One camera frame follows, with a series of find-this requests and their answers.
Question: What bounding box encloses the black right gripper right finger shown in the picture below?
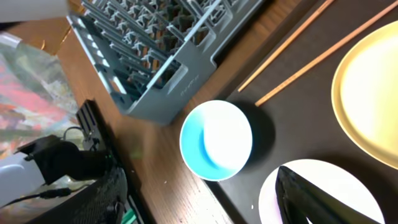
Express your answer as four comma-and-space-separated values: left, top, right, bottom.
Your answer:
275, 166, 379, 223

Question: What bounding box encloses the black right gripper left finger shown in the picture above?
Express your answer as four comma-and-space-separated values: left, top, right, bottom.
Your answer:
30, 167, 127, 224

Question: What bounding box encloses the pink white bowl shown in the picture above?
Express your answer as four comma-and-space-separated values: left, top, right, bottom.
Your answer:
258, 159, 385, 224

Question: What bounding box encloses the wooden chopstick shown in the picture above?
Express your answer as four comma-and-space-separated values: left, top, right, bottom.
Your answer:
238, 0, 334, 92
255, 1, 397, 107

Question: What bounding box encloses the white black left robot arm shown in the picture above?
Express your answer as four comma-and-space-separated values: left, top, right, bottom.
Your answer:
1, 135, 112, 207

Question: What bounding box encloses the dark brown serving tray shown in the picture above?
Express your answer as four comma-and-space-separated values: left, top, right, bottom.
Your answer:
211, 0, 397, 223

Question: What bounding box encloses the light blue bowl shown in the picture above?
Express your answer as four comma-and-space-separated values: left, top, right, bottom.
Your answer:
179, 100, 253, 182

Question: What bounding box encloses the yellow round plate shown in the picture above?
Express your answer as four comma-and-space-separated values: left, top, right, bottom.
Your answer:
331, 22, 397, 168

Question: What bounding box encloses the grey plastic dish rack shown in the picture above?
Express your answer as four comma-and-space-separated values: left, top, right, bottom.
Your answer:
67, 0, 261, 124

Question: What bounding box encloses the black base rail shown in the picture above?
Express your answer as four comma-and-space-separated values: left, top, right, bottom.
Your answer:
76, 100, 155, 224

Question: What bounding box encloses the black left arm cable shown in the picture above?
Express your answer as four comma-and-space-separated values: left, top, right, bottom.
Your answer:
0, 187, 72, 208

